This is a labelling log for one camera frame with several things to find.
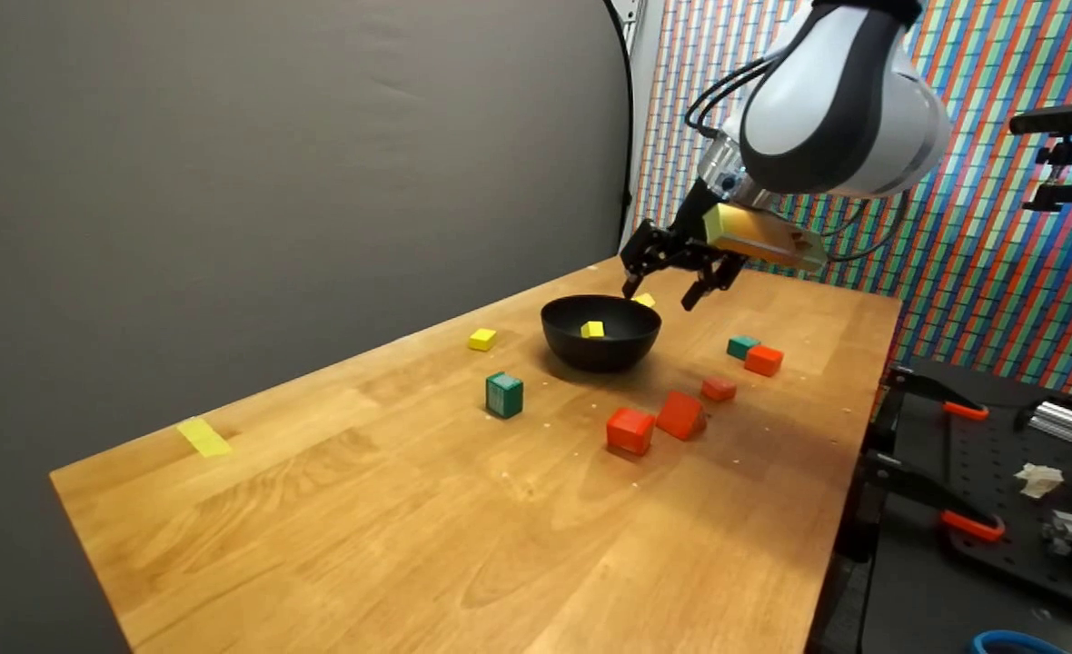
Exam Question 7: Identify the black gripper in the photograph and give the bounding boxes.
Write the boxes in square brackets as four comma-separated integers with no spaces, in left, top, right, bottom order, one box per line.
[619,177,754,316]

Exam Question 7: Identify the orange-red notched block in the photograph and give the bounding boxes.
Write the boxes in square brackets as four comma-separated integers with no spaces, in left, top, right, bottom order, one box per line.
[742,344,790,380]

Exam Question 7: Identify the red hexagonal block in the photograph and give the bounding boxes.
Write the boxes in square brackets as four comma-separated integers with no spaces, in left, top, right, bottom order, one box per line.
[655,393,710,443]

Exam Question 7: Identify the orange-red wooden cube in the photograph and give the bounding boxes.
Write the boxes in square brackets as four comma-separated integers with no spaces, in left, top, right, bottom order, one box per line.
[604,408,658,462]

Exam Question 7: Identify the green wooden cube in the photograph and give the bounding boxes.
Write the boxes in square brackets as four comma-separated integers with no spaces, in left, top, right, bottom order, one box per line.
[483,367,526,420]

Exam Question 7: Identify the black bowl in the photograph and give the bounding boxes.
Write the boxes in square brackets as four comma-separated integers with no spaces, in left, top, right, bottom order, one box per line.
[537,294,667,374]

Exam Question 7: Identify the black pegboard bench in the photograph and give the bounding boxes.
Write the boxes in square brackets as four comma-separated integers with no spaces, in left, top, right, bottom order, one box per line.
[823,356,1072,654]

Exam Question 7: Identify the white flat bar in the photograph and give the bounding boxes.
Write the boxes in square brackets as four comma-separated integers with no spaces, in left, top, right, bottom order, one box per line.
[1025,401,1072,450]

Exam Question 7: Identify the white crumpled paper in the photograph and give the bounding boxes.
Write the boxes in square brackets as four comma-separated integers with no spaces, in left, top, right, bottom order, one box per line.
[1013,462,1070,501]

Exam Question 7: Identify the grey fabric backdrop panel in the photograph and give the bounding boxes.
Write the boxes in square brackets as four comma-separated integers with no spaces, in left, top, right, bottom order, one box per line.
[0,0,636,654]

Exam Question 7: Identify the yellow tape strip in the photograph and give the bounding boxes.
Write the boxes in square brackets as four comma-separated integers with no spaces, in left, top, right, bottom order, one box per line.
[176,414,239,465]

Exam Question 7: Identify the tan wrist camera box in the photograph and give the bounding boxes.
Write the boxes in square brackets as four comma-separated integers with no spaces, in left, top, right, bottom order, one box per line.
[697,196,817,272]

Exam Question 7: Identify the black clamp orange handle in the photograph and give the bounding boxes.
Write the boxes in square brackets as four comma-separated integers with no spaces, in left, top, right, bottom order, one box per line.
[858,445,1010,548]
[884,362,996,427]

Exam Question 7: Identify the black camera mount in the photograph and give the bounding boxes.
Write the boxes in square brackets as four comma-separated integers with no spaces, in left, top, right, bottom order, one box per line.
[1003,103,1072,219]

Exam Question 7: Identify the blue handled scissors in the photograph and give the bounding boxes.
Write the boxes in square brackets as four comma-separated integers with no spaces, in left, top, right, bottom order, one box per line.
[968,630,1072,654]

